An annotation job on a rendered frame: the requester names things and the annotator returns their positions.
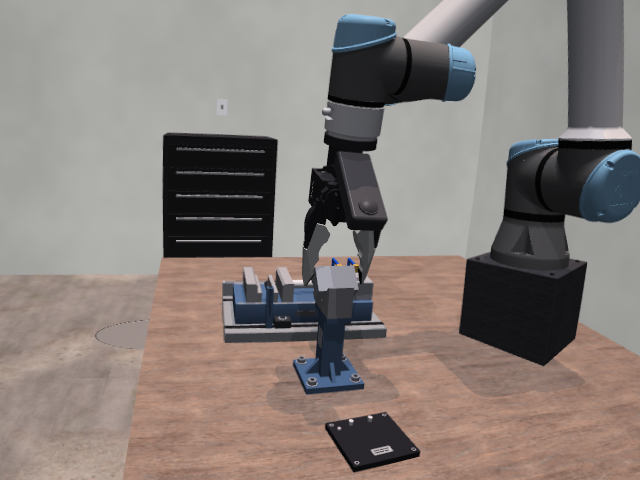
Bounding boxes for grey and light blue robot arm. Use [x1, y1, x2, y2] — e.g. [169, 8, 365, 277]
[322, 0, 640, 271]

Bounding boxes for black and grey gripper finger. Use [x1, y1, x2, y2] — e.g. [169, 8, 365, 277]
[353, 230, 381, 284]
[302, 198, 330, 286]

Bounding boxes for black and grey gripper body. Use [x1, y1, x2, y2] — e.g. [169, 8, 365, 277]
[308, 131, 378, 226]

